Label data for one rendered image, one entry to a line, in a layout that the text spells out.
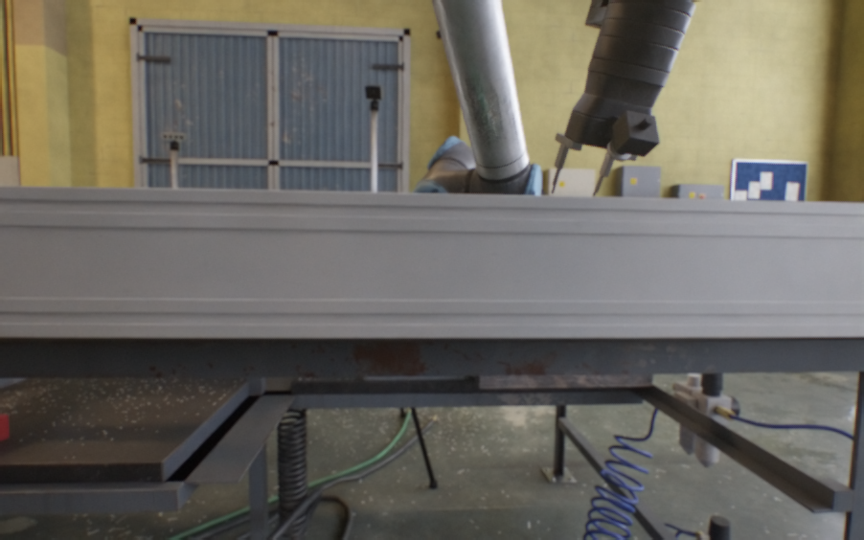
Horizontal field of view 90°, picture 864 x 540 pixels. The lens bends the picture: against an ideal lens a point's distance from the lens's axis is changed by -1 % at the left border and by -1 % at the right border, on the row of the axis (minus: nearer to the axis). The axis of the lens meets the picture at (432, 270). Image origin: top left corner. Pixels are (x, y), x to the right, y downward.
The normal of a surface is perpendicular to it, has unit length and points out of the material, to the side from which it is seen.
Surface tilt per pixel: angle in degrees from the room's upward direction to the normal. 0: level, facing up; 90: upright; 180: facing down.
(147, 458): 0
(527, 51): 90
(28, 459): 0
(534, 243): 90
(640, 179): 90
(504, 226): 90
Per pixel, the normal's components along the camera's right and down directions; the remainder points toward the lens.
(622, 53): -0.56, 0.27
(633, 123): 0.21, -0.34
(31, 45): 0.07, 0.07
